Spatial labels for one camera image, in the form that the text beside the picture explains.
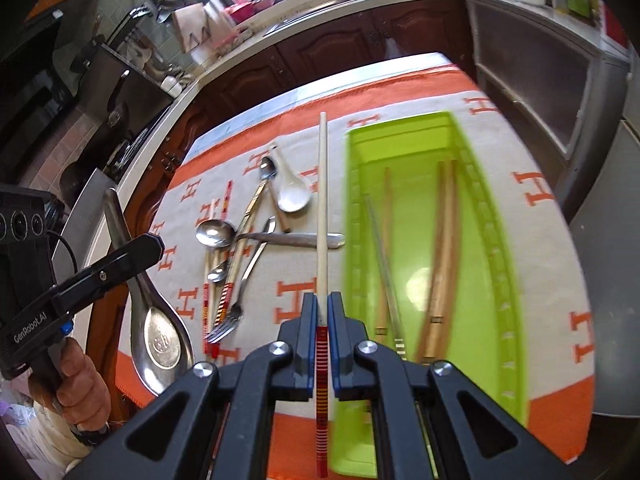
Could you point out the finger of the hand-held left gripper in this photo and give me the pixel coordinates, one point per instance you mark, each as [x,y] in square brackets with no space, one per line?
[125,260]
[65,328]

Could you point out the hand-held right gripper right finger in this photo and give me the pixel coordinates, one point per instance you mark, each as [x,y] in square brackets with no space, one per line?
[334,355]

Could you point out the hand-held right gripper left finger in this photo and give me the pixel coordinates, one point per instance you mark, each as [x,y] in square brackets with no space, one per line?
[311,350]

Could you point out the wide steel soup spoon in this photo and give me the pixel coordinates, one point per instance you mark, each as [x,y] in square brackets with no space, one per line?
[160,340]

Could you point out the steel fork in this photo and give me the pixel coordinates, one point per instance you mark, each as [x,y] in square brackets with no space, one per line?
[225,327]

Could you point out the small steel teaspoon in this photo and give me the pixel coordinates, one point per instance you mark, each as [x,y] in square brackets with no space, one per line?
[217,274]

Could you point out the steel chopstick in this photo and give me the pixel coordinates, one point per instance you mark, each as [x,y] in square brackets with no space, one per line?
[385,270]

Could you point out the light bamboo chopstick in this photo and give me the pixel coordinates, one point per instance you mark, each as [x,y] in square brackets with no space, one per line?
[382,260]

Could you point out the white ceramic spoon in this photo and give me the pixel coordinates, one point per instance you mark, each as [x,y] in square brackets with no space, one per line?
[294,195]

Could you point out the green plastic utensil tray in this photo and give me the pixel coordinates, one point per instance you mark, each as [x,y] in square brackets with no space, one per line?
[480,260]

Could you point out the person's left forearm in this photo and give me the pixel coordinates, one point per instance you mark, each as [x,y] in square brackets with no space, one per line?
[55,435]

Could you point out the person's left hand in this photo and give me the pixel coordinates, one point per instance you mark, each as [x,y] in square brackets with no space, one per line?
[85,390]

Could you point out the steel splash plate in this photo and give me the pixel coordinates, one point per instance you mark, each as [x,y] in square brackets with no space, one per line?
[82,220]

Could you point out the black wok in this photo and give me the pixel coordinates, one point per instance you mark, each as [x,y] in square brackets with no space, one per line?
[75,180]

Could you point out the gas stove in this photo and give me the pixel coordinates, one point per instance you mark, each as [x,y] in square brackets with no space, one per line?
[125,152]

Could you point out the black glass splash panel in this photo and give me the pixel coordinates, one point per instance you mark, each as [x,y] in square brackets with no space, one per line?
[135,100]

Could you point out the black range hood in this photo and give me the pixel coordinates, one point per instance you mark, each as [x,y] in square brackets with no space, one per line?
[25,85]

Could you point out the orange grey printed tablecloth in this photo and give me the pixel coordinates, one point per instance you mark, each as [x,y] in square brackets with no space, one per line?
[545,260]

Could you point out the light blue checked table cover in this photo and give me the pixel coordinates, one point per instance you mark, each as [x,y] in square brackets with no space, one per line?
[300,100]

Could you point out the wooden cutting board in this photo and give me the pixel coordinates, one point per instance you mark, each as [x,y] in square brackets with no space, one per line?
[190,25]

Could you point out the white cutting board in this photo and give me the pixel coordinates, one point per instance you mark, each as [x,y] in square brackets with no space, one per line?
[220,25]

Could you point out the brown wooden base cabinets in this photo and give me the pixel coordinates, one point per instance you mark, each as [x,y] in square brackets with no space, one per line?
[310,55]

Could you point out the red plastic basin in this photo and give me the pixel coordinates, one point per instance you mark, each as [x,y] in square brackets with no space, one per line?
[245,10]

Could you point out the grey refrigerator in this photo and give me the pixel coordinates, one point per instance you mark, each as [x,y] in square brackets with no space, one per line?
[615,260]

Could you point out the white plastic bag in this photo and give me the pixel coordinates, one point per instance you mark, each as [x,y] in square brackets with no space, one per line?
[392,50]

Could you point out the grey metal cabinet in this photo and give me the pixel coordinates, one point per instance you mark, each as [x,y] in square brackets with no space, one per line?
[525,75]

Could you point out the red label container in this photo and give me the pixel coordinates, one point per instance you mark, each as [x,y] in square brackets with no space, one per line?
[617,20]

